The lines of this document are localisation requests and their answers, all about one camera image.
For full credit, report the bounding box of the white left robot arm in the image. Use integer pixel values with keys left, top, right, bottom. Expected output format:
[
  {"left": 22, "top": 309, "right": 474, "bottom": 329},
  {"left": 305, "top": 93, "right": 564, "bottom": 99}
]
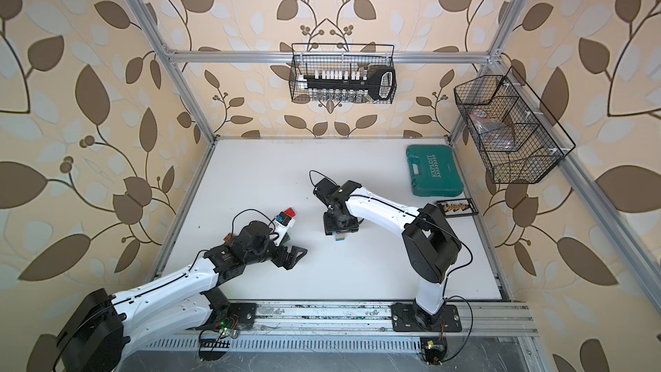
[{"left": 50, "top": 220, "right": 307, "bottom": 371}]

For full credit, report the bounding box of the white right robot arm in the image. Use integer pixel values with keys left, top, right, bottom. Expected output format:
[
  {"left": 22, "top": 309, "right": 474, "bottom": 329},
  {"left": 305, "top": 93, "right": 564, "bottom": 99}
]
[{"left": 313, "top": 181, "right": 464, "bottom": 317}]

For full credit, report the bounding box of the green plastic tool case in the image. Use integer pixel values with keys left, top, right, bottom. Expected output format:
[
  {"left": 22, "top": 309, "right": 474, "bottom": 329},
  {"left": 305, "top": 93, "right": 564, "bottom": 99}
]
[{"left": 406, "top": 145, "right": 464, "bottom": 197}]

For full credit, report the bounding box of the small electronics board left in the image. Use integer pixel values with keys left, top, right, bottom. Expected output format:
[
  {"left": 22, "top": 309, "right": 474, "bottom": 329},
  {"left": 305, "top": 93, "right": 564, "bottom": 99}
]
[{"left": 197, "top": 319, "right": 240, "bottom": 362}]

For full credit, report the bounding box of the small electronics board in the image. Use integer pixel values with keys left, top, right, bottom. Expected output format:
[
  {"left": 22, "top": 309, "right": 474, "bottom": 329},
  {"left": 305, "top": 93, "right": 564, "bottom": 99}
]
[
  {"left": 197, "top": 319, "right": 240, "bottom": 362},
  {"left": 420, "top": 338, "right": 448, "bottom": 365}
]

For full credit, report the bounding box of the black charging board with connectors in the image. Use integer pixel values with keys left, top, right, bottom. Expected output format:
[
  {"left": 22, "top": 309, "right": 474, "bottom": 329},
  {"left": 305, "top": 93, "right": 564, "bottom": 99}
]
[{"left": 436, "top": 198, "right": 479, "bottom": 218}]

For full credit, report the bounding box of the black socket set holder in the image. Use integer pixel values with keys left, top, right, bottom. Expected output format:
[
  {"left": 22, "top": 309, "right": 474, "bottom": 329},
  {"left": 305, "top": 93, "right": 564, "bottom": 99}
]
[{"left": 289, "top": 66, "right": 397, "bottom": 103}]

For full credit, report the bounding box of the small electronics board right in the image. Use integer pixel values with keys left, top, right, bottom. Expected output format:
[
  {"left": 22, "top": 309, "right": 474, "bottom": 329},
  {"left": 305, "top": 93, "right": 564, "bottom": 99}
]
[{"left": 420, "top": 338, "right": 448, "bottom": 365}]

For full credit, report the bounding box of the plastic bag in basket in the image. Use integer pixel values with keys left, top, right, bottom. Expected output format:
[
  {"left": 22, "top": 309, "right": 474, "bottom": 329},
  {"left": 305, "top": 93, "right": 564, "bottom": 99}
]
[{"left": 470, "top": 110, "right": 516, "bottom": 152}]

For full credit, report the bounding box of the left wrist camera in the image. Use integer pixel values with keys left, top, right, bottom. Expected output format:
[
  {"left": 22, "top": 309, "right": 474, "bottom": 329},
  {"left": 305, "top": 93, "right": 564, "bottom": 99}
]
[{"left": 274, "top": 210, "right": 295, "bottom": 246}]

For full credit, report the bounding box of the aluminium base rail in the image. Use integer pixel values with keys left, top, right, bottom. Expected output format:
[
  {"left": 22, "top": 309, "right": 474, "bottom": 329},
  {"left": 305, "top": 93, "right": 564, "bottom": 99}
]
[{"left": 120, "top": 299, "right": 538, "bottom": 338}]

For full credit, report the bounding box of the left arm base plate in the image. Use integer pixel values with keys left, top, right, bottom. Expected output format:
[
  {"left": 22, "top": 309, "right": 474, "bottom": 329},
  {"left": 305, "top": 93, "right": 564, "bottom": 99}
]
[{"left": 213, "top": 302, "right": 258, "bottom": 330}]

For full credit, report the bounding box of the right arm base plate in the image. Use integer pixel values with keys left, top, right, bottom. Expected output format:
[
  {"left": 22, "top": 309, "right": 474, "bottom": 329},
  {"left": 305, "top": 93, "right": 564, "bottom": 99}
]
[{"left": 390, "top": 302, "right": 462, "bottom": 332}]

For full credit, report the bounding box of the black wire basket centre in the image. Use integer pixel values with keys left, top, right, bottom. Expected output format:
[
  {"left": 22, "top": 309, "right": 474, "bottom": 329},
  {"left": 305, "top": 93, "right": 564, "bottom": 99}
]
[{"left": 288, "top": 42, "right": 397, "bottom": 104}]

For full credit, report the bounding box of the black wire basket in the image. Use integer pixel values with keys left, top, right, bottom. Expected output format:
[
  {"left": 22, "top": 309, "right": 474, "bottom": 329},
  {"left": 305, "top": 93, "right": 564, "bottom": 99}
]
[
  {"left": 454, "top": 67, "right": 576, "bottom": 184},
  {"left": 288, "top": 42, "right": 397, "bottom": 104}
]

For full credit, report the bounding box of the horizontal aluminium frame bar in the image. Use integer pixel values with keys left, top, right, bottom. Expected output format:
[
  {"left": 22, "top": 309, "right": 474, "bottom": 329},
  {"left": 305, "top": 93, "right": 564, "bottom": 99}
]
[{"left": 167, "top": 50, "right": 492, "bottom": 65}]

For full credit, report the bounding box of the black wire basket right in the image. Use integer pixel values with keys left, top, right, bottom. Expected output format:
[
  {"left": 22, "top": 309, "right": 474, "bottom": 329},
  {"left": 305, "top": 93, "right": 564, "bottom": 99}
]
[{"left": 454, "top": 67, "right": 576, "bottom": 184}]

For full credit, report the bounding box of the aluminium frame post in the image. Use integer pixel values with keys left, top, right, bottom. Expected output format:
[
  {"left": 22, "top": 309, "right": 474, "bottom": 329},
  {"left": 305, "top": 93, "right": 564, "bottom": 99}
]
[{"left": 488, "top": 0, "right": 528, "bottom": 61}]

